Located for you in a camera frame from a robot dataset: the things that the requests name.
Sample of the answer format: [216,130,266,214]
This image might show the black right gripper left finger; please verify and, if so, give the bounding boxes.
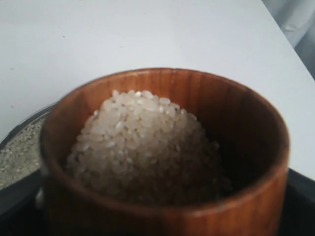
[0,170,49,236]

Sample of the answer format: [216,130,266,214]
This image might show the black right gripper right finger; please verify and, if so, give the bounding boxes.
[280,169,315,236]

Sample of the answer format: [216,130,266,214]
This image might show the white backdrop cloth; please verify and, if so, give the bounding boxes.
[263,0,315,77]

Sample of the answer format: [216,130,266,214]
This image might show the steel plate of rice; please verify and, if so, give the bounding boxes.
[0,103,55,190]

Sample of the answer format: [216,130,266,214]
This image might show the brown wooden cup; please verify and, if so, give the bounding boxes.
[40,68,290,236]

